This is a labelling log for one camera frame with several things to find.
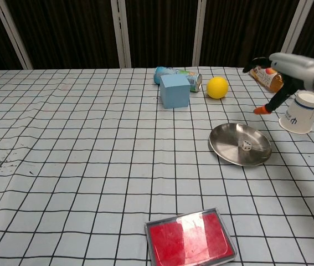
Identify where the silver metal plate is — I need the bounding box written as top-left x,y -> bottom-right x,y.
208,122 -> 273,167

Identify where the yellow ball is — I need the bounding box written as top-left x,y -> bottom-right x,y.
206,76 -> 229,100

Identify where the white black checkered tablecloth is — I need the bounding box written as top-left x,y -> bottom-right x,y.
0,65 -> 314,266

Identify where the dark pleated curtain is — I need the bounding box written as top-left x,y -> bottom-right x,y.
0,0 -> 314,71

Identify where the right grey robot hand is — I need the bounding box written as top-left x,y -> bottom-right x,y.
243,52 -> 314,115

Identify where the white paper cup blue print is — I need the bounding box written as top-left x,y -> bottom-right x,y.
278,90 -> 314,135

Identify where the juice bottle with fruit label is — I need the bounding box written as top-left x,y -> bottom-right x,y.
249,65 -> 286,94

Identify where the red ink pad clear case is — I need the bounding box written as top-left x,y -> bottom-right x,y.
144,207 -> 238,266

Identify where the light blue cube block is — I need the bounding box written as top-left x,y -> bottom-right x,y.
159,74 -> 191,109

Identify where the white screen frame post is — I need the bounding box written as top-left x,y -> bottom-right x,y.
276,0 -> 312,56
0,0 -> 33,70
110,0 -> 132,69
192,0 -> 208,67

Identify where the blue drink can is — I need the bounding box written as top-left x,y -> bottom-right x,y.
153,66 -> 203,93

